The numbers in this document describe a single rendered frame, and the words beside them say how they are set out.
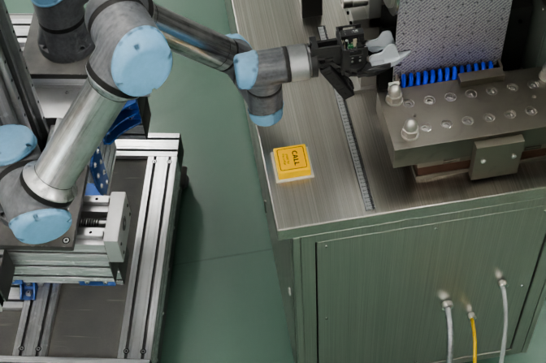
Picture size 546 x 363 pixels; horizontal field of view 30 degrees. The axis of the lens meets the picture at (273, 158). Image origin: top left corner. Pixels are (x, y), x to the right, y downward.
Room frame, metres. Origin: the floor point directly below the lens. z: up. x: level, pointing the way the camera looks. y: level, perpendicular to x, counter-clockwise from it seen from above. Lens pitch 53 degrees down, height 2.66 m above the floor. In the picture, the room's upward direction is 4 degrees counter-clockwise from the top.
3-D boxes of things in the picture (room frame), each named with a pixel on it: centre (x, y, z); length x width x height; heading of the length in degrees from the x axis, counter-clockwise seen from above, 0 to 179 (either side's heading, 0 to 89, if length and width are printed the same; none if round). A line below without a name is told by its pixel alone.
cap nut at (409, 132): (1.27, -0.28, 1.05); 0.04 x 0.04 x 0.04
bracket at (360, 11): (1.53, -0.21, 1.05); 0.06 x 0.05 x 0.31; 96
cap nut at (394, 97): (1.37, -0.26, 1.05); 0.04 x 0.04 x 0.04
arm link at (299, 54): (1.42, -0.07, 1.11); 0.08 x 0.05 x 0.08; 6
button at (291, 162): (1.31, -0.04, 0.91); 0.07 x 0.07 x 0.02; 6
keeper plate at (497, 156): (1.24, -0.46, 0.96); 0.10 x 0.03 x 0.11; 96
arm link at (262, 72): (1.41, 0.01, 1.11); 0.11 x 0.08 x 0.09; 96
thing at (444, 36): (1.45, -0.38, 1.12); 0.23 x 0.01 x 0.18; 96
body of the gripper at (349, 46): (1.42, -0.15, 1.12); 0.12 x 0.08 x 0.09; 96
